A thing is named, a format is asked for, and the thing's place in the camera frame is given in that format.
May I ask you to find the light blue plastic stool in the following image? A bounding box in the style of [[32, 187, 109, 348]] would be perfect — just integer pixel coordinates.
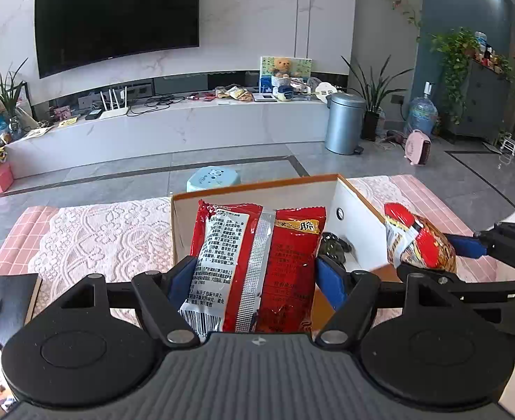
[[186, 166, 241, 194]]

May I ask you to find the slim green potted plant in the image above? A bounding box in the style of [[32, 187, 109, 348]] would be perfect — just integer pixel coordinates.
[[0, 58, 33, 128]]

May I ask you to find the dark blue cabinet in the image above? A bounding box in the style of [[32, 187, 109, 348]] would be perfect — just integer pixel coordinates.
[[441, 58, 514, 141]]

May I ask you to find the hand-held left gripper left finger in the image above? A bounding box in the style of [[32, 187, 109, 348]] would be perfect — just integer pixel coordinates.
[[45, 256, 200, 347]]

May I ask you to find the grey blue trash can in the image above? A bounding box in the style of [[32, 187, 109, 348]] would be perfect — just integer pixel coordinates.
[[325, 93, 367, 156]]

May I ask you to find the small white rack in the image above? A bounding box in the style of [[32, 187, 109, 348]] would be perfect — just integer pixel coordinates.
[[495, 133, 515, 163]]

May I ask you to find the row of bottles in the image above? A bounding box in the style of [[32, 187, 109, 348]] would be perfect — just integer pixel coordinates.
[[474, 30, 514, 76]]

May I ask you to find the orange cardboard box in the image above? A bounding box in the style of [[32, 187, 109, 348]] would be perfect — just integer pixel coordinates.
[[170, 174, 399, 338]]

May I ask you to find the black cable bundle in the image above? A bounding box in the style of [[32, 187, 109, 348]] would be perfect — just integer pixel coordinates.
[[144, 93, 216, 110]]

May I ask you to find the dark snack packet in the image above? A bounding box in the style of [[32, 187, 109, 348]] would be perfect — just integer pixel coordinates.
[[319, 232, 353, 257]]

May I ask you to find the black notebook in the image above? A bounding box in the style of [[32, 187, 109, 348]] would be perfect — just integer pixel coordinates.
[[0, 273, 43, 347]]

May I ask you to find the snack bags pile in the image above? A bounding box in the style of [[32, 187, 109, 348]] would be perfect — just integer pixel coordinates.
[[216, 85, 254, 102]]

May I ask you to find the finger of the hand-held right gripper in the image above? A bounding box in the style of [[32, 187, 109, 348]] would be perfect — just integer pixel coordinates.
[[396, 263, 515, 300], [447, 222, 515, 264]]

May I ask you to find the blue water jug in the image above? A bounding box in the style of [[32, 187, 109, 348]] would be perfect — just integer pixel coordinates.
[[404, 81, 440, 137]]

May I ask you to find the white antenna router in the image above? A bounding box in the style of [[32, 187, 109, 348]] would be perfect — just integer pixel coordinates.
[[99, 87, 131, 120]]

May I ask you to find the red striped snack packet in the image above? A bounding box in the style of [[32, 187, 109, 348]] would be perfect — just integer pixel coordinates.
[[383, 202, 458, 274]]

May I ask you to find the pink fan heater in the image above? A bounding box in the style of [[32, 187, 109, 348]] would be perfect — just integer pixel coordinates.
[[404, 130, 433, 167]]

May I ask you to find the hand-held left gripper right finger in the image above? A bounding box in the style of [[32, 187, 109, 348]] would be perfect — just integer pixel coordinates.
[[316, 256, 464, 346]]

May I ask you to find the black flat television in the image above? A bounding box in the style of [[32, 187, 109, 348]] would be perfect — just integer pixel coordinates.
[[34, 0, 201, 79]]

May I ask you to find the tall leafy potted plant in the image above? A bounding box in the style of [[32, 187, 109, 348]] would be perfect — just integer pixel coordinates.
[[340, 55, 416, 142]]

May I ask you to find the white marble television bench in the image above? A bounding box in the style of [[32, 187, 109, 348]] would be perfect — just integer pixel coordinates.
[[4, 92, 341, 180]]

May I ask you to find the large red snack bag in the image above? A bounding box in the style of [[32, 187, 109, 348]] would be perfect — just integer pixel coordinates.
[[179, 199, 327, 334]]

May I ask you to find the bushy trailing potted plant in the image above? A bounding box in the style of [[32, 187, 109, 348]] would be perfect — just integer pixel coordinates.
[[430, 28, 482, 126]]

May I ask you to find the brown teddy bear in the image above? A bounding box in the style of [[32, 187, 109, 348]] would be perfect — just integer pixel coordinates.
[[271, 58, 293, 78]]

